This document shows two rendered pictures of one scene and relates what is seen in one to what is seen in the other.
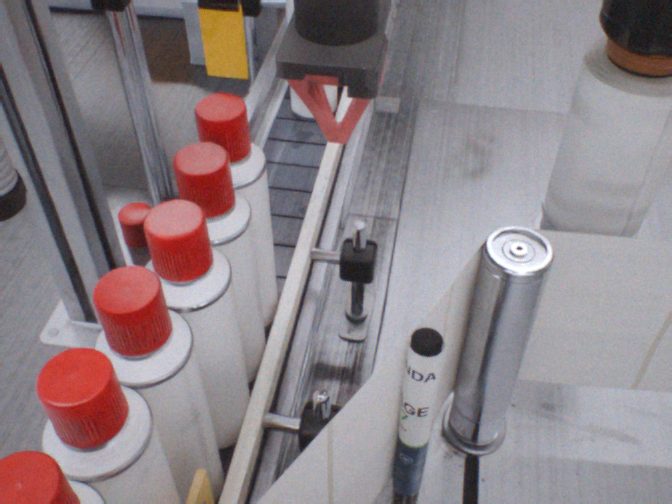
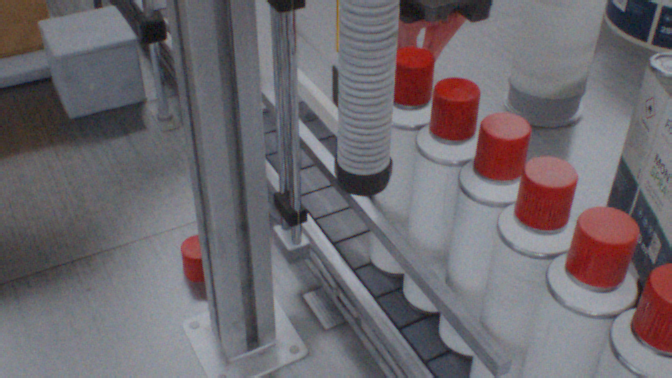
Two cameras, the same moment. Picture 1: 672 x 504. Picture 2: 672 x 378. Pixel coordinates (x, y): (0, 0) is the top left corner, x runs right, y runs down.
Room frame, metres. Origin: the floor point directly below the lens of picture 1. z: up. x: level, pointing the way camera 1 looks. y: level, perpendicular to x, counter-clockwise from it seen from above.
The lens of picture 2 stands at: (0.02, 0.43, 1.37)
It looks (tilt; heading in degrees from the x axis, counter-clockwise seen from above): 39 degrees down; 322
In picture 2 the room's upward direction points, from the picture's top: 1 degrees clockwise
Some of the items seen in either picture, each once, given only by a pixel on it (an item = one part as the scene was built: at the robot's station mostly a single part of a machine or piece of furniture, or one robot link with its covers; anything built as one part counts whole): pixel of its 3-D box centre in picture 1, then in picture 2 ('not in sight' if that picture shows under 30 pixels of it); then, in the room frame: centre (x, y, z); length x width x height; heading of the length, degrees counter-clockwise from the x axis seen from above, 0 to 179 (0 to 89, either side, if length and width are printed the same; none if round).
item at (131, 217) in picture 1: (137, 224); (199, 257); (0.53, 0.20, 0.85); 0.03 x 0.03 x 0.03
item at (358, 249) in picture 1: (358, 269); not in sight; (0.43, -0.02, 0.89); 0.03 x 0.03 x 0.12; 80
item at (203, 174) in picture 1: (220, 275); (443, 201); (0.34, 0.08, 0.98); 0.05 x 0.05 x 0.20
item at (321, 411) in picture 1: (300, 435); not in sight; (0.27, 0.03, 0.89); 0.06 x 0.03 x 0.12; 80
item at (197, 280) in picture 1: (199, 335); (485, 241); (0.29, 0.09, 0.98); 0.05 x 0.05 x 0.20
